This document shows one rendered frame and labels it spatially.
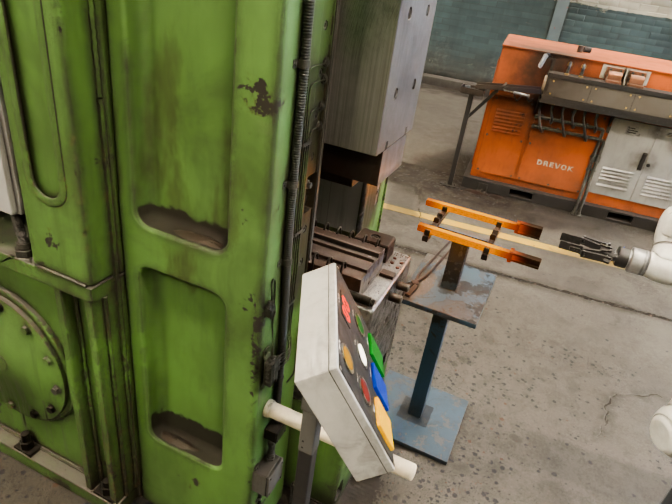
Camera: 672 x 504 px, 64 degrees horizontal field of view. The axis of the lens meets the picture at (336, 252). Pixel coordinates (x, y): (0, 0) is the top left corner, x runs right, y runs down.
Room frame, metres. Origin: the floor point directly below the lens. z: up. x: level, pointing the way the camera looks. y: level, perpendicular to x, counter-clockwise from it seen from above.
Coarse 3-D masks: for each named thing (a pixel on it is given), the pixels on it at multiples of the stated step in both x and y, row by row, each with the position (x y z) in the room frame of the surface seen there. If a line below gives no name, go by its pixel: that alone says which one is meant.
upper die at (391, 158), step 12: (324, 144) 1.36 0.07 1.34; (396, 144) 1.41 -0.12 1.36; (324, 156) 1.36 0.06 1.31; (336, 156) 1.35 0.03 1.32; (348, 156) 1.34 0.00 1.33; (360, 156) 1.33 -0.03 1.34; (372, 156) 1.32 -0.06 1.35; (384, 156) 1.33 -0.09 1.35; (396, 156) 1.43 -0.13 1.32; (324, 168) 1.36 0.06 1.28; (336, 168) 1.35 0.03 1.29; (348, 168) 1.34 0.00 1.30; (360, 168) 1.33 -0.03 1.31; (372, 168) 1.32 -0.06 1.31; (384, 168) 1.34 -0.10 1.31; (396, 168) 1.46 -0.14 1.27; (360, 180) 1.33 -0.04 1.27; (372, 180) 1.31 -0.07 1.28
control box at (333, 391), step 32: (320, 288) 0.93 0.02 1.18; (320, 320) 0.82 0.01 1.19; (352, 320) 0.92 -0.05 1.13; (320, 352) 0.73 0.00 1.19; (352, 352) 0.80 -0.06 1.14; (320, 384) 0.68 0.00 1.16; (352, 384) 0.71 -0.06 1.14; (320, 416) 0.68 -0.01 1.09; (352, 416) 0.68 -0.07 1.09; (352, 448) 0.68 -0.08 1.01; (384, 448) 0.70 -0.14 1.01
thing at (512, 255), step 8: (424, 224) 1.74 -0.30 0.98; (432, 232) 1.71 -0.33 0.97; (440, 232) 1.70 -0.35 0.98; (448, 232) 1.70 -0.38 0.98; (456, 240) 1.67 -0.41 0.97; (464, 240) 1.66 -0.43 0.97; (472, 240) 1.66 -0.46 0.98; (480, 248) 1.64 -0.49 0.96; (496, 248) 1.63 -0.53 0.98; (504, 248) 1.64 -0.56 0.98; (512, 248) 1.63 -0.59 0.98; (504, 256) 1.61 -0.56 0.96; (512, 256) 1.61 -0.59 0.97; (520, 256) 1.59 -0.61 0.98; (528, 256) 1.60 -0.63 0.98; (528, 264) 1.58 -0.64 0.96; (536, 264) 1.58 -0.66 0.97
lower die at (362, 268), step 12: (348, 240) 1.51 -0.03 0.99; (312, 252) 1.41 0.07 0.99; (324, 252) 1.42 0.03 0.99; (336, 252) 1.43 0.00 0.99; (348, 252) 1.43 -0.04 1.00; (324, 264) 1.37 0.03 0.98; (336, 264) 1.38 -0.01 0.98; (348, 264) 1.37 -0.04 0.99; (360, 264) 1.38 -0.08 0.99; (372, 264) 1.39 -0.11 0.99; (348, 276) 1.32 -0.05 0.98; (360, 276) 1.33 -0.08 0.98; (372, 276) 1.41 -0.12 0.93; (348, 288) 1.32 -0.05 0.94; (360, 288) 1.32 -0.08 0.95
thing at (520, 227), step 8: (432, 200) 1.96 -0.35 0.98; (440, 208) 1.94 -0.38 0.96; (448, 208) 1.93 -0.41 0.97; (456, 208) 1.92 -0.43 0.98; (464, 208) 1.93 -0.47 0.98; (472, 216) 1.90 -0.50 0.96; (480, 216) 1.89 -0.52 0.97; (488, 216) 1.89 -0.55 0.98; (504, 224) 1.86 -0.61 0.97; (512, 224) 1.85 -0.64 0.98; (520, 224) 1.84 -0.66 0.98; (528, 224) 1.84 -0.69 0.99; (520, 232) 1.84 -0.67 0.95; (528, 232) 1.83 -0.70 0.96; (536, 232) 1.82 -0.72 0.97
